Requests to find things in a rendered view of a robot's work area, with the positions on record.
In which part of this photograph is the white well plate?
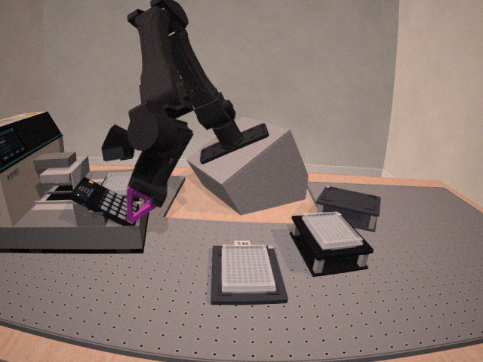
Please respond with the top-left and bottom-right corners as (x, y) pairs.
(222, 244), (276, 293)
(302, 211), (363, 250)
(102, 172), (133, 196)

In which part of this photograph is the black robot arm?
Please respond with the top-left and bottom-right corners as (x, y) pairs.
(101, 0), (269, 183)

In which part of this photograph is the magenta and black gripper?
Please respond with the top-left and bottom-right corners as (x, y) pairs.
(127, 153), (179, 223)

